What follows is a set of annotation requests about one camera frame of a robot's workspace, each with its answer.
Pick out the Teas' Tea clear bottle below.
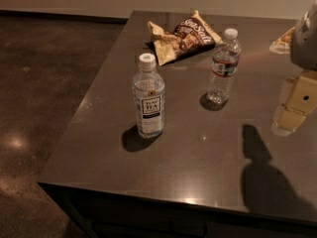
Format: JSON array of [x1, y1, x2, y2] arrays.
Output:
[[133, 53, 164, 139]]

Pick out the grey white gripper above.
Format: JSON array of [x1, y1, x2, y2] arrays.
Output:
[[271, 1, 317, 137]]

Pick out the yellow snack bag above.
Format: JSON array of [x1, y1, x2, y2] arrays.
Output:
[[269, 27, 295, 55]]

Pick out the brown sea salt chip bag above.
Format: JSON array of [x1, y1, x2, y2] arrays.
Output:
[[148, 10, 224, 65]]

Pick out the clear water bottle red label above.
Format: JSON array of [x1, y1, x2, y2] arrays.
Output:
[[206, 28, 242, 110]]

